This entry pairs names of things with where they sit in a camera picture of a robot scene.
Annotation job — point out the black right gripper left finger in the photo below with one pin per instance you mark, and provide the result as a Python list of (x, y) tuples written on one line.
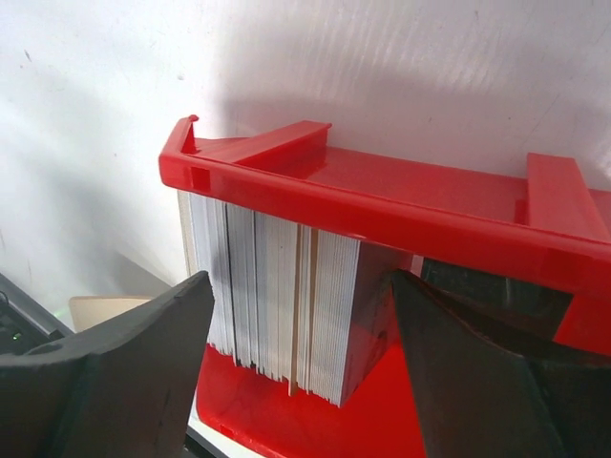
[(122, 388)]

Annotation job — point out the stack of white cards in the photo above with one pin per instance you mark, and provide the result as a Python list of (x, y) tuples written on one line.
[(284, 293)]

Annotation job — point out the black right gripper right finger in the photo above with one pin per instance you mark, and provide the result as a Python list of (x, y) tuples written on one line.
[(485, 388)]

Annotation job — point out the beige leather card holder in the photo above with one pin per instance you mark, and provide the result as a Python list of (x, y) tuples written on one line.
[(88, 311)]

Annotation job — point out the red plastic bin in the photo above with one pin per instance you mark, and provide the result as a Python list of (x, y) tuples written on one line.
[(534, 250)]

